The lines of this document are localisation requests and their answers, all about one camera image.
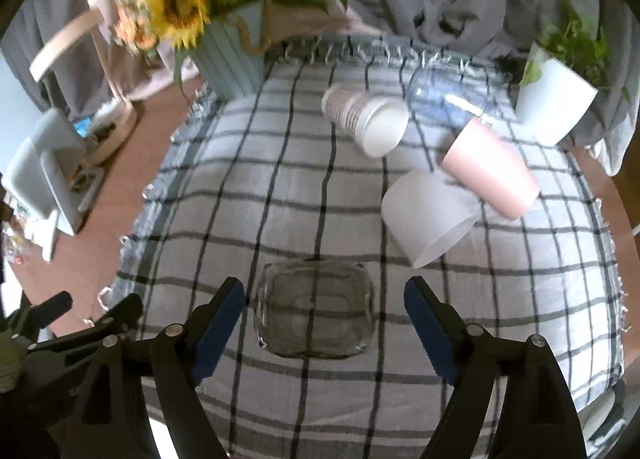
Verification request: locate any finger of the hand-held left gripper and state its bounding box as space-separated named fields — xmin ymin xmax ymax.
xmin=27 ymin=294 xmax=145 ymax=366
xmin=9 ymin=291 xmax=74 ymax=334

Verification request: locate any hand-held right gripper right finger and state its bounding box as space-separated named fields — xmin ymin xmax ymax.
xmin=404 ymin=275 xmax=588 ymax=459

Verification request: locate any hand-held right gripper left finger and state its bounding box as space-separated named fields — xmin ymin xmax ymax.
xmin=60 ymin=277 xmax=246 ymax=459

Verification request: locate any clear square glass cup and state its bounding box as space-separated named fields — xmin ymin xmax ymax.
xmin=253 ymin=261 xmax=377 ymax=360

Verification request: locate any frosted white plastic cup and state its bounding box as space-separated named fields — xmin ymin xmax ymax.
xmin=381 ymin=169 xmax=477 ymax=269

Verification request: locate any pink plastic cup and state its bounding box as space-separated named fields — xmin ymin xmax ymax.
xmin=440 ymin=116 xmax=542 ymax=220

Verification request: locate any striped pink paper cup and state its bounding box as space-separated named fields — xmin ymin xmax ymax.
xmin=321 ymin=84 xmax=410 ymax=158

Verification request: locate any clear bluish plastic cup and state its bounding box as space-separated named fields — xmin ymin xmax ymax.
xmin=406 ymin=66 xmax=502 ymax=128

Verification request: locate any grey white desktop device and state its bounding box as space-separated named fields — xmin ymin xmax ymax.
xmin=0 ymin=108 xmax=89 ymax=262

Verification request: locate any plaid fringed tablecloth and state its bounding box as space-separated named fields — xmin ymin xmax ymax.
xmin=97 ymin=35 xmax=627 ymax=459

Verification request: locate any white plant pot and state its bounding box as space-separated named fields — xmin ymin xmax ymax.
xmin=514 ymin=43 xmax=599 ymax=148

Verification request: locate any wooden chair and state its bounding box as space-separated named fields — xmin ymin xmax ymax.
xmin=29 ymin=8 xmax=139 ymax=166

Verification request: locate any light blue ribbed vase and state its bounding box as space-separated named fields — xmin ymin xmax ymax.
xmin=192 ymin=1 xmax=267 ymax=100

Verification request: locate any orange flower bunch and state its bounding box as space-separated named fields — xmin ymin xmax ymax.
xmin=112 ymin=0 xmax=162 ymax=58

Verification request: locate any yellow sunflower bouquet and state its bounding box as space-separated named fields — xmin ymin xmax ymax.
xmin=137 ymin=0 xmax=348 ymax=84

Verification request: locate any beige cloth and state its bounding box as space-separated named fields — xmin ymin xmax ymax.
xmin=75 ymin=0 xmax=383 ymax=102

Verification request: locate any green leafy plant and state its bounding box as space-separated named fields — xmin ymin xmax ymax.
xmin=519 ymin=0 xmax=632 ymax=102

